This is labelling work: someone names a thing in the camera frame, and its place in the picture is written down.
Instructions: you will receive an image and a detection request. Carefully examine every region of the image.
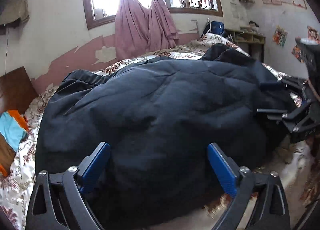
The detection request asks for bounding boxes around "dark navy padded jacket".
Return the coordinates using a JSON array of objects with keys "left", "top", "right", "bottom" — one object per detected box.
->
[{"left": 35, "top": 44, "right": 296, "bottom": 229}]

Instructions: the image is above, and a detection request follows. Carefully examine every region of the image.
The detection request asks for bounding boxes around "wooden shelf unit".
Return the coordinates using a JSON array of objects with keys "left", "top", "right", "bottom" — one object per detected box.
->
[{"left": 225, "top": 28, "right": 266, "bottom": 62}]

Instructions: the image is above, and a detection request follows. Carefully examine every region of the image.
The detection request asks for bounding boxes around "blue chair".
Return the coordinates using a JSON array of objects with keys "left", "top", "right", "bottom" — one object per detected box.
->
[{"left": 202, "top": 20, "right": 225, "bottom": 36}]

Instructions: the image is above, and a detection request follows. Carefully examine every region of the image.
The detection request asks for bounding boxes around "orange brown blue pillow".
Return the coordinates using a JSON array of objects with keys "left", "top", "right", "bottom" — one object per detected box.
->
[{"left": 0, "top": 109, "right": 29, "bottom": 177}]

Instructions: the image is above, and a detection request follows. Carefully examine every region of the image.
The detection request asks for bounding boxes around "brown wooden headboard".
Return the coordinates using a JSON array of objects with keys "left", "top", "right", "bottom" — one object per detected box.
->
[{"left": 0, "top": 67, "right": 38, "bottom": 114}]

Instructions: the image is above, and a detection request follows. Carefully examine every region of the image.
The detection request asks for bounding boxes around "pink curtain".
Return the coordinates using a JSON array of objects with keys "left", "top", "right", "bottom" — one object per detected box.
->
[{"left": 115, "top": 0, "right": 179, "bottom": 60}]

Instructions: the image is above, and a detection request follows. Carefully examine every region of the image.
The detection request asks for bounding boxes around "cartoon wall poster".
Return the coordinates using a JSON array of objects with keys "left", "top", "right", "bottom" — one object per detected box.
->
[{"left": 272, "top": 26, "right": 287, "bottom": 47}]

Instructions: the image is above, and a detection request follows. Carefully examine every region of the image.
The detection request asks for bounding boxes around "cloth covered wall unit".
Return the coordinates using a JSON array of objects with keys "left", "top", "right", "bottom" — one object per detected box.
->
[{"left": 0, "top": 0, "right": 29, "bottom": 25}]

